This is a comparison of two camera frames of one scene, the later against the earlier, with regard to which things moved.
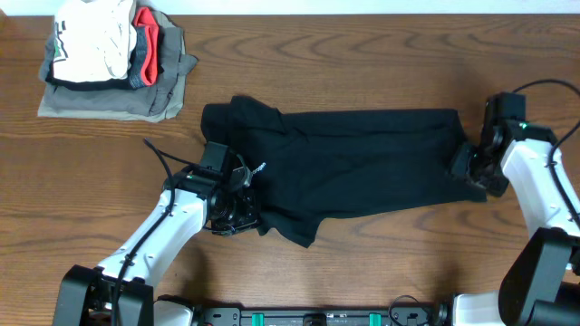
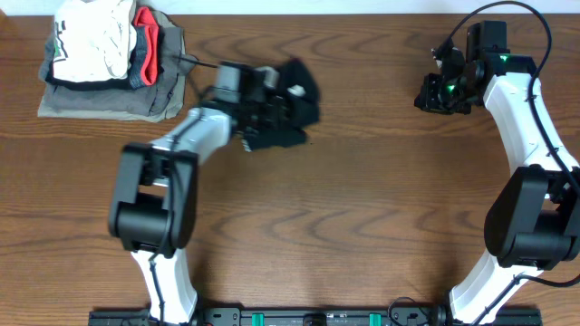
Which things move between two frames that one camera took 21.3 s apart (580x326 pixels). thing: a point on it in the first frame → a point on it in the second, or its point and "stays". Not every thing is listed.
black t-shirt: (306, 166) → (302, 98)
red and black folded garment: (145, 64) stays
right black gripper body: (483, 170) → (450, 96)
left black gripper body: (236, 215) → (260, 117)
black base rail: (323, 316) stays
